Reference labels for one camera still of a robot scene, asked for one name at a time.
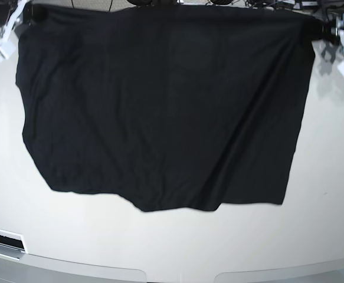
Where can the black t-shirt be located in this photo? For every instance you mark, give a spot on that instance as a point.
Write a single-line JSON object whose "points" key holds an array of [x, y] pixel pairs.
{"points": [[168, 107]]}

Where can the white slotted table fixture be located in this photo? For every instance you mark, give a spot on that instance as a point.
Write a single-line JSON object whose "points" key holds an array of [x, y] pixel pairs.
{"points": [[12, 245]]}

